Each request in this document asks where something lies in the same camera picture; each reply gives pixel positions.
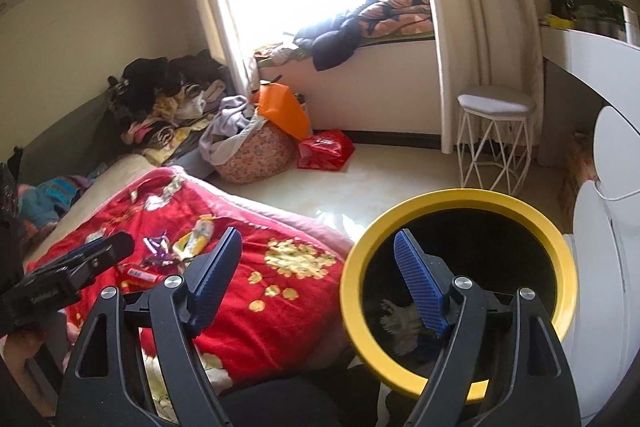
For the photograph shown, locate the purple shiny wrapper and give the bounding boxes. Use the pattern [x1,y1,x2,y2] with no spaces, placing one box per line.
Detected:
[142,232,173,265]

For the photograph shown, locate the white dressing table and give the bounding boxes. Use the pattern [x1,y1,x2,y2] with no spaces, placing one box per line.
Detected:
[540,27,640,168]

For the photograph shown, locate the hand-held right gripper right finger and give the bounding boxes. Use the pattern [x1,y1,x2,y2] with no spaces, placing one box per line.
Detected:
[393,229,583,427]

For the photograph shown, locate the dark puffer jacket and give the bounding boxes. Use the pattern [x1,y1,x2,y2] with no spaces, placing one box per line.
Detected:
[292,12,371,72]

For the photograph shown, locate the black sock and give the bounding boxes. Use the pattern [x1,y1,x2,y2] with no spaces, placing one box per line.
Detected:
[7,147,25,178]

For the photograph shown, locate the yellow snack wrapper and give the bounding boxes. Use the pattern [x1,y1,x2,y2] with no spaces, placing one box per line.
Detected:
[172,216,216,258]

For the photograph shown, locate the red tube wrapper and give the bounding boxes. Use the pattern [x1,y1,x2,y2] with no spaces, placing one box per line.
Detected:
[122,264,166,285]

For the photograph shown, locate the dark bag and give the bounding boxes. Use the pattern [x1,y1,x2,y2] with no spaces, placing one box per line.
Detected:
[550,0,626,20]

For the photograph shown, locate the red plastic bag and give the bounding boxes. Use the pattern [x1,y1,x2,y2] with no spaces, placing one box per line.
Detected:
[297,129,356,171]

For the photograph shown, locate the floral fabric bag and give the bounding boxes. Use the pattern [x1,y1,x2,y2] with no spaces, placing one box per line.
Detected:
[212,122,297,184]

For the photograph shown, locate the wide cream curtain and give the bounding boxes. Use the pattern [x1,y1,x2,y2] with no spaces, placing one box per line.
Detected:
[410,0,546,155]

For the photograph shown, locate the metal pot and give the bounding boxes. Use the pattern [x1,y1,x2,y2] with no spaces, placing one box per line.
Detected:
[577,14,628,40]

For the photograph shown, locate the pile of clothes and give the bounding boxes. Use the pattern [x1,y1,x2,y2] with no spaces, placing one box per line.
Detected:
[107,49,231,158]

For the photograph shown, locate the orange patterned quilt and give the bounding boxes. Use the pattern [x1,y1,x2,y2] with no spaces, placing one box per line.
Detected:
[357,0,432,38]

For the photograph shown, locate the white bottle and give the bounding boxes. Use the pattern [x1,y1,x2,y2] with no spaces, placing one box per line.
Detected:
[622,7,640,42]

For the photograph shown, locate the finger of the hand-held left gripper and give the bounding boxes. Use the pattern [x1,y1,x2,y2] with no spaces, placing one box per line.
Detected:
[57,239,108,268]
[75,232,136,280]

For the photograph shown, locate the yellow rimmed black trash bin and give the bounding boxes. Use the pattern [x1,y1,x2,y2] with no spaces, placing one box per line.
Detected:
[340,188,578,400]

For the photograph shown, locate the orange paper bag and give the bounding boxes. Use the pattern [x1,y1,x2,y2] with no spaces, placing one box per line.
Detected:
[255,82,312,142]

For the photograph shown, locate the red floral blanket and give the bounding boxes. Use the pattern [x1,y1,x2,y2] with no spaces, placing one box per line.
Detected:
[27,166,361,425]

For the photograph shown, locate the light clothes heap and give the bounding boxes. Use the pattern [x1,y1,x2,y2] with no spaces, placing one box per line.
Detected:
[255,42,306,68]

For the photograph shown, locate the person's left forearm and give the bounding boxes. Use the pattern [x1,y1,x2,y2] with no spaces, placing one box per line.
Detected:
[0,324,51,408]

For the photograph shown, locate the narrow cream curtain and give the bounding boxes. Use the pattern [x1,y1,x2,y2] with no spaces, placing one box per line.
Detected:
[180,0,261,98]

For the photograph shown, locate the bed with grey headboard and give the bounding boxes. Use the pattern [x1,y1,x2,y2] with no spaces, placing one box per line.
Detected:
[0,92,166,258]

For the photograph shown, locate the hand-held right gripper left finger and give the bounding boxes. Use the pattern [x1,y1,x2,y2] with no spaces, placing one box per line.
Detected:
[55,227,244,427]

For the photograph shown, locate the person's black pants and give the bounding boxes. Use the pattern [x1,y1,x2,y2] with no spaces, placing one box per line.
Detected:
[220,357,401,427]

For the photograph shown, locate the blue patterned clothing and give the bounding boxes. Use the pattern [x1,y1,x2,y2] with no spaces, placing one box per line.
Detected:
[17,174,83,228]

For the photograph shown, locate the pale lavender cloth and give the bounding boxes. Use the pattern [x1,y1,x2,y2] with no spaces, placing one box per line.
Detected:
[199,96,266,165]

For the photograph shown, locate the white wire leg stool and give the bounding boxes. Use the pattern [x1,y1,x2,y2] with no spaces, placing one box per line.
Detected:
[456,93,537,198]

